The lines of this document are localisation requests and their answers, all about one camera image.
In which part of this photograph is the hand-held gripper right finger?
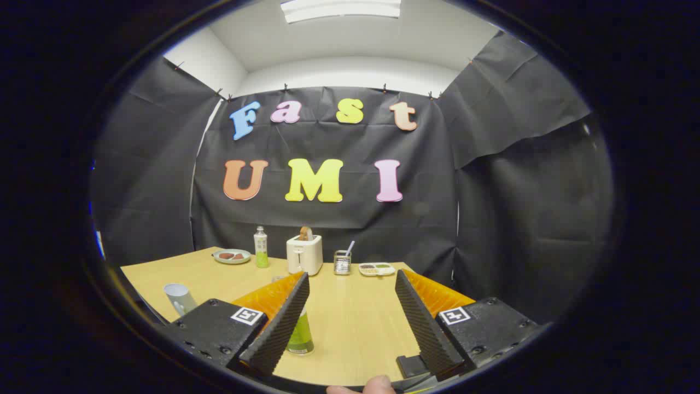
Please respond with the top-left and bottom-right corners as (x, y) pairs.
(394, 269), (540, 383)

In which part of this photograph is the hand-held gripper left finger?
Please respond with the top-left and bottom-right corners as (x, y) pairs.
(163, 271), (311, 377)

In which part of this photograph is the clear juice bottle green label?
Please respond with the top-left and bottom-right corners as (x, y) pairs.
(285, 309), (315, 355)

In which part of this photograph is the pale grey cup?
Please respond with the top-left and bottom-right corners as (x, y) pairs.
(164, 283), (197, 317)

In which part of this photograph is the capped bottle white green label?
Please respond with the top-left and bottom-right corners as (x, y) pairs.
(254, 226), (270, 268)

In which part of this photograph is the wooden table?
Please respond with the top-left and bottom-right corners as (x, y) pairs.
(120, 246), (454, 386)

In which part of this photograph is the white toaster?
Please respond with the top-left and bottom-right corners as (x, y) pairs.
(287, 234), (323, 276)

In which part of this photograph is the pale green plate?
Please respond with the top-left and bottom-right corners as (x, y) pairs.
(213, 249), (252, 265)

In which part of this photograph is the black backdrop cloth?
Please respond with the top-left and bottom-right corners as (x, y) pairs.
(90, 30), (613, 323)

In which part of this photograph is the ceiling light panel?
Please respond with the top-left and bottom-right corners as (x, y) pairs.
(280, 0), (402, 24)

